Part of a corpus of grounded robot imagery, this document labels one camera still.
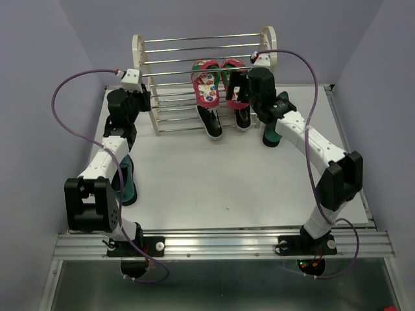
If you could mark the black canvas sneaker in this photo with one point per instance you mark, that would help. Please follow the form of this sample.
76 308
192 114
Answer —
242 118
210 121

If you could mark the pink printed sandal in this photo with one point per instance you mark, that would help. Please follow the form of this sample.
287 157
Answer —
232 65
206 82

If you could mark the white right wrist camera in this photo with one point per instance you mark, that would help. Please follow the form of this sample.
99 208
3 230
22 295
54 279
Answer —
261 60

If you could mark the aluminium mounting rail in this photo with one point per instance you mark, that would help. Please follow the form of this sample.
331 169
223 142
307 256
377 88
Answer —
252 244

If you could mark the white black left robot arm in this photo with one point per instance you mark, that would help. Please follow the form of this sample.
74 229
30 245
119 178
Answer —
94 200

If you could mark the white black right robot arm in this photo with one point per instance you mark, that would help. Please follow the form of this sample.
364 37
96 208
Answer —
340 172

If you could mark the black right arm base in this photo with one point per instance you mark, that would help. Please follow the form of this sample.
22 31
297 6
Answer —
300 245

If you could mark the cream chrome shoe rack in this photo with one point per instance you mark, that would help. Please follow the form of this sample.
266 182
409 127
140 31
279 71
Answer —
181 72

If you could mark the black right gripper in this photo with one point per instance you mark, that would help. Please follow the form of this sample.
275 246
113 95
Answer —
237 78

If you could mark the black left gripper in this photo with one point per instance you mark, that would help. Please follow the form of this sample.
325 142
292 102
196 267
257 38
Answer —
144 97

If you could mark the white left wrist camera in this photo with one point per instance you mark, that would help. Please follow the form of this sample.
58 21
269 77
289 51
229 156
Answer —
132 80

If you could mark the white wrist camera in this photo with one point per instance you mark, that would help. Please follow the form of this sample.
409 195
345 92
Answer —
261 60
132 80

